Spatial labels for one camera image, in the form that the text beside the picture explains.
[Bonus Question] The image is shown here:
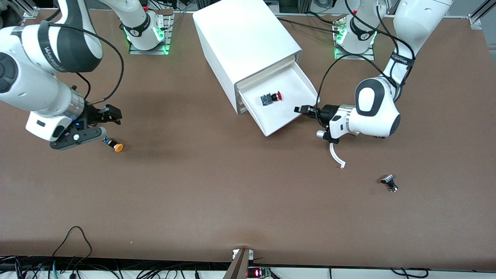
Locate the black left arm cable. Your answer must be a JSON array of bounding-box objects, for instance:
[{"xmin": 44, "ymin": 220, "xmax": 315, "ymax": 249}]
[{"xmin": 315, "ymin": 0, "xmax": 416, "ymax": 128}]

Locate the black and silver switch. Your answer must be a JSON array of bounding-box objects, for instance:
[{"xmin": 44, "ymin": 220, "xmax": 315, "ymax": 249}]
[{"xmin": 381, "ymin": 174, "xmax": 399, "ymax": 193}]

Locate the tangle of black cables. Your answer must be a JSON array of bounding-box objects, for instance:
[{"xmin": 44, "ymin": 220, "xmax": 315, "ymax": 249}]
[{"xmin": 0, "ymin": 255, "xmax": 219, "ymax": 279}]

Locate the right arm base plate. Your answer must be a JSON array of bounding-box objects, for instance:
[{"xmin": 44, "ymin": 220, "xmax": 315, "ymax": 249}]
[{"xmin": 129, "ymin": 10, "xmax": 173, "ymax": 55}]

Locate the orange push button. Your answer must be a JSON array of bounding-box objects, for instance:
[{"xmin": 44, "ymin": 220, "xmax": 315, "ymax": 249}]
[{"xmin": 102, "ymin": 136, "xmax": 124, "ymax": 152}]

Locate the black cable on table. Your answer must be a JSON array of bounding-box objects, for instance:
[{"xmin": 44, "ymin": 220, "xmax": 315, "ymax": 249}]
[{"xmin": 276, "ymin": 12, "xmax": 342, "ymax": 34}]

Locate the device with red display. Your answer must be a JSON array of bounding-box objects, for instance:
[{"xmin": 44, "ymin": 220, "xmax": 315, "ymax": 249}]
[{"xmin": 247, "ymin": 267, "xmax": 272, "ymax": 279}]

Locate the red push button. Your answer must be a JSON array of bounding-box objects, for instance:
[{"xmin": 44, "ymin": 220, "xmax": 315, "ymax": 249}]
[{"xmin": 260, "ymin": 91, "xmax": 283, "ymax": 107}]

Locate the white curved plastic arc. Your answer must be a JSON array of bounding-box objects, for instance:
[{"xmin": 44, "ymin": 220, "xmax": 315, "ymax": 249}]
[{"xmin": 329, "ymin": 143, "xmax": 346, "ymax": 169}]

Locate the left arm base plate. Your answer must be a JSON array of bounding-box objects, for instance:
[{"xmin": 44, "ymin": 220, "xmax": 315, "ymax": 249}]
[{"xmin": 334, "ymin": 15, "xmax": 375, "ymax": 60}]

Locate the thin black looped cable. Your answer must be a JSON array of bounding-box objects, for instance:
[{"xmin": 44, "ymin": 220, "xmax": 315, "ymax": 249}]
[{"xmin": 52, "ymin": 226, "xmax": 93, "ymax": 269}]

